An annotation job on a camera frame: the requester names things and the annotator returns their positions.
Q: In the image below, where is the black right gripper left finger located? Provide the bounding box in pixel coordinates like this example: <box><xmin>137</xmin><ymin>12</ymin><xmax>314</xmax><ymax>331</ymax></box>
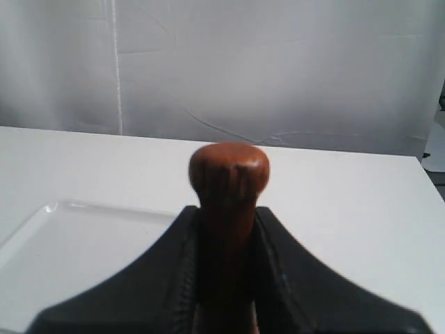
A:
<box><xmin>27</xmin><ymin>206</ymin><xmax>199</xmax><ymax>333</ymax></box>

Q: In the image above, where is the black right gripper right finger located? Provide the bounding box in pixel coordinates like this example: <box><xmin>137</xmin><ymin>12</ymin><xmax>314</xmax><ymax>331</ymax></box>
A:
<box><xmin>252</xmin><ymin>207</ymin><xmax>432</xmax><ymax>333</ymax></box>

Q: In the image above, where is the brown wooden pestle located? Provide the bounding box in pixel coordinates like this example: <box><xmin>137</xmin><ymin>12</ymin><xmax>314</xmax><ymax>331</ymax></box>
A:
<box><xmin>188</xmin><ymin>143</ymin><xmax>270</xmax><ymax>333</ymax></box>

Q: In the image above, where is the white rectangular plastic tray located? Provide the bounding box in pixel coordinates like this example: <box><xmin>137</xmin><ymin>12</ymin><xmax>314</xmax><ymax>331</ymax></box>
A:
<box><xmin>1</xmin><ymin>201</ymin><xmax>176</xmax><ymax>333</ymax></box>

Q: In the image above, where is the grey backdrop curtain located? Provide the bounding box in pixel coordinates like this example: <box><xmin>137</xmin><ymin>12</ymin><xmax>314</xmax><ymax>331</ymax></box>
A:
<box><xmin>1</xmin><ymin>1</ymin><xmax>444</xmax><ymax>157</ymax></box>

